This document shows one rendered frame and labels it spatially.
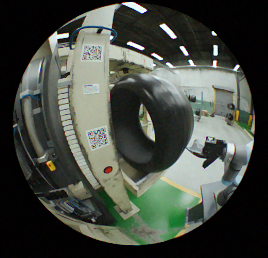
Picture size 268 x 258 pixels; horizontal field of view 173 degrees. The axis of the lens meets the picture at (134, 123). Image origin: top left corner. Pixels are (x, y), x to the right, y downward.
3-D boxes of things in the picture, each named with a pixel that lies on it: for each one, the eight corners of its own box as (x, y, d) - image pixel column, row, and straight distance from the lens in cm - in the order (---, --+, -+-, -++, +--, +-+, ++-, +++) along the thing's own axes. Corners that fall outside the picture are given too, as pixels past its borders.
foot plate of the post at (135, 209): (124, 219, 135) (124, 219, 132) (113, 207, 142) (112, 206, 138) (140, 209, 136) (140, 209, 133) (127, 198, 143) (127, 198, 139)
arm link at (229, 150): (226, 156, 53) (228, 167, 46) (219, 155, 52) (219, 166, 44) (232, 140, 49) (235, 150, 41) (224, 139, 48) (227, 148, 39)
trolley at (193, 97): (200, 122, 566) (202, 91, 553) (181, 118, 587) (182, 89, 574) (200, 120, 632) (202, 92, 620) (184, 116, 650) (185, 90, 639)
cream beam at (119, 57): (95, 58, 60) (97, 42, 69) (88, 71, 83) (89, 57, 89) (154, 71, 94) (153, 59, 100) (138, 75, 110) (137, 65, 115)
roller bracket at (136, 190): (137, 197, 52) (136, 191, 43) (106, 161, 74) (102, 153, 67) (141, 194, 53) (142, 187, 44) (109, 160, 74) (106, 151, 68)
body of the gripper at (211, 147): (204, 135, 45) (225, 138, 47) (202, 150, 49) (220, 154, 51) (203, 142, 38) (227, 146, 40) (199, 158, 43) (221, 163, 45)
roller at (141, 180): (136, 189, 49) (132, 182, 47) (133, 188, 53) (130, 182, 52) (170, 158, 68) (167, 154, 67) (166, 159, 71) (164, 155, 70)
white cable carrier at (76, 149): (94, 189, 47) (57, 79, 28) (91, 182, 50) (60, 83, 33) (102, 186, 47) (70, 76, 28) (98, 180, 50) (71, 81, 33)
